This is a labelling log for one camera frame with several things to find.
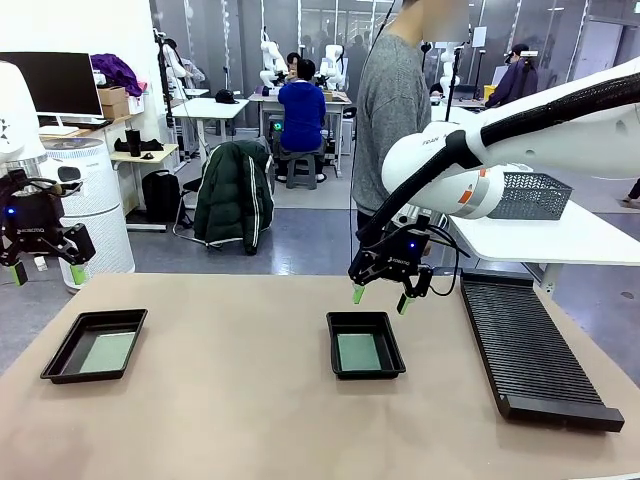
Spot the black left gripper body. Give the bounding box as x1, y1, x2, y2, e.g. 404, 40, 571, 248
0, 192, 65, 247

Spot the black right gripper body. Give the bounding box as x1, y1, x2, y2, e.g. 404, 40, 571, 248
369, 227, 434, 282

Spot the green circuit board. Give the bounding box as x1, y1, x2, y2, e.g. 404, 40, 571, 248
336, 333, 384, 372
78, 330, 138, 374

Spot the black rectangular ESD tray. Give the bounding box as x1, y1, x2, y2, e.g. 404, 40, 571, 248
39, 308, 150, 385
325, 311, 407, 381

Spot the black slotted board rack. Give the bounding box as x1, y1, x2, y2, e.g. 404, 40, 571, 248
458, 268, 626, 434

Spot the white cylindrical air purifier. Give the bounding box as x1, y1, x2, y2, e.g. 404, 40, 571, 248
38, 137, 136, 294

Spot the black backpack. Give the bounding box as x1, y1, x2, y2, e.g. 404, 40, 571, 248
141, 169, 182, 225

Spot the grey plastic stool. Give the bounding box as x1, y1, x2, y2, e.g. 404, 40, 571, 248
285, 152, 321, 190

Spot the black metal chair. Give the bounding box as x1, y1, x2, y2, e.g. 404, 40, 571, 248
172, 177, 211, 249

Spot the black cloth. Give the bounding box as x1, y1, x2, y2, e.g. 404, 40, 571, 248
113, 137, 165, 153

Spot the small wooden side table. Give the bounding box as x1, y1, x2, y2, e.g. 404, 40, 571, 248
109, 143, 180, 234

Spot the wood-top white desk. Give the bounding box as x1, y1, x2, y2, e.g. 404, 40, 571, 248
38, 113, 134, 151

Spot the white rounded table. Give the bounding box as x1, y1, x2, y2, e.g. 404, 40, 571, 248
447, 199, 640, 296

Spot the black computer monitor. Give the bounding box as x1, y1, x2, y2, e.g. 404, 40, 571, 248
9, 51, 105, 136

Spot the grey plastic basket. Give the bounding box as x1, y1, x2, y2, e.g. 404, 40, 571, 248
487, 171, 574, 221

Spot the dark green puffer jacket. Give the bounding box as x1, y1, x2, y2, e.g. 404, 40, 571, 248
193, 139, 276, 256

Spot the person in grey sweater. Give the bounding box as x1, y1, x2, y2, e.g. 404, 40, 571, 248
351, 0, 471, 251

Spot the person in blue jacket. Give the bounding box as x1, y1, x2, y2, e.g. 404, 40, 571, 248
277, 58, 329, 182

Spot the purple cloth bundle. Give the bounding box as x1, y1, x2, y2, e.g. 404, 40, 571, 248
90, 53, 145, 98

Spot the white office desk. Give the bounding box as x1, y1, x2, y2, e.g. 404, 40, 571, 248
171, 97, 250, 166

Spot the person in grey hoodie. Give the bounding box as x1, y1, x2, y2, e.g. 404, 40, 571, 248
162, 38, 206, 90

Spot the person in dark jacket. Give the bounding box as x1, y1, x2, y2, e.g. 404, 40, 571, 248
484, 43, 540, 109

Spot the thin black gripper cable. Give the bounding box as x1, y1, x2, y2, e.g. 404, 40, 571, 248
424, 224, 471, 296

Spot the black braided cable sleeve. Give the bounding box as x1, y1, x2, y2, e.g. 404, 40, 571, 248
355, 72, 640, 246

